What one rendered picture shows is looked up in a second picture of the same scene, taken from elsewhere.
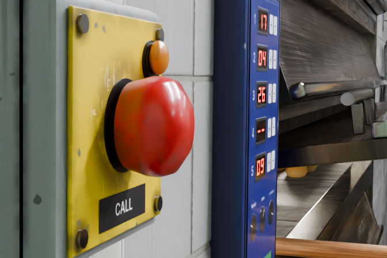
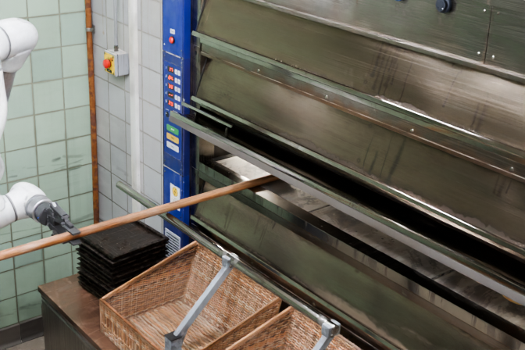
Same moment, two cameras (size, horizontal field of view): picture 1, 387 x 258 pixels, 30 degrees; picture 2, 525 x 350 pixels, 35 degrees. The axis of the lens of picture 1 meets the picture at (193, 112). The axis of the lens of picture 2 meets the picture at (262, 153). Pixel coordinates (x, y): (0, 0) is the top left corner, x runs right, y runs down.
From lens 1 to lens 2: 3.98 m
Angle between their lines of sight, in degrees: 119
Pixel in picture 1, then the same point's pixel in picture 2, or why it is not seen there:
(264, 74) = (172, 82)
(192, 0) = (159, 58)
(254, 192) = (167, 106)
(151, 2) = (148, 56)
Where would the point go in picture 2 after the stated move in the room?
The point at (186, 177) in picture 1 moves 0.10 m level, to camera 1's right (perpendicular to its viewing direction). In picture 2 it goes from (158, 91) to (143, 97)
